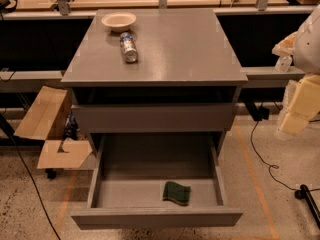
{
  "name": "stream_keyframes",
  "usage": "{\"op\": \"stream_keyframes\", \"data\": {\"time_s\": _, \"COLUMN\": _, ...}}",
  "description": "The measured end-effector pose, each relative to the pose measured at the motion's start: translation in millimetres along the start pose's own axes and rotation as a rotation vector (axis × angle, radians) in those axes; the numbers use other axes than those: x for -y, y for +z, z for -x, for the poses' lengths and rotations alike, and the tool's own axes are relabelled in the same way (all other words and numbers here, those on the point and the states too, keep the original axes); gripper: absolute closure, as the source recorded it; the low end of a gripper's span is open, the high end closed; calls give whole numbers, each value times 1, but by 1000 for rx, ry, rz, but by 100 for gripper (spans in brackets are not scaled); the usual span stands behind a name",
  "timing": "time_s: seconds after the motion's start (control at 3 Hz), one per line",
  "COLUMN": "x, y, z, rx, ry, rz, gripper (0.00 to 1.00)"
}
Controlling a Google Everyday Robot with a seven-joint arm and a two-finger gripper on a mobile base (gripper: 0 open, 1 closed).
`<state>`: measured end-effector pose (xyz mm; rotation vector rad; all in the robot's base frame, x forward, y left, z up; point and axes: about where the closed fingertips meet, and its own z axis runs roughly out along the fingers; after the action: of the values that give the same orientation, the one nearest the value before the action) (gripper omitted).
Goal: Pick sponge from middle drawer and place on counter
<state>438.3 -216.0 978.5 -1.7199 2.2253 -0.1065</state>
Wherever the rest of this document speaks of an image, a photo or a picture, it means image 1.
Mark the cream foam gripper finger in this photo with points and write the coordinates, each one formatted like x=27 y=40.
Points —
x=286 y=46
x=301 y=103

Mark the green scrubbing sponge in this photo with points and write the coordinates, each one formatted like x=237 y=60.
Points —
x=176 y=193

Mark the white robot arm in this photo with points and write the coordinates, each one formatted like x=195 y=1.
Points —
x=306 y=53

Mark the grey drawer cabinet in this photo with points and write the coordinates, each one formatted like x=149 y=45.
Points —
x=184 y=57

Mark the closed grey top drawer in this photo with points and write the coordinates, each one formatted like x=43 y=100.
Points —
x=154 y=118

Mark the open grey middle drawer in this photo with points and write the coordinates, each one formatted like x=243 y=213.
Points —
x=132 y=169

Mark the hand sanitizer pump bottle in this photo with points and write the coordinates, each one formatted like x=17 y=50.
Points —
x=283 y=63

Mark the black power adapter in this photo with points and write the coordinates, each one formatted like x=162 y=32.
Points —
x=261 y=113

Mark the black stand foot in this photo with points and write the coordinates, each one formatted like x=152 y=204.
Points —
x=304 y=193

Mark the white paper bowl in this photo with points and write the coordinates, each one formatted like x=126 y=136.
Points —
x=119 y=21

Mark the open cardboard box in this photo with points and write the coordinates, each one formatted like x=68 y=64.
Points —
x=45 y=120

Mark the black headphones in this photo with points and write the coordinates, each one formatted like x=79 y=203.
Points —
x=8 y=6

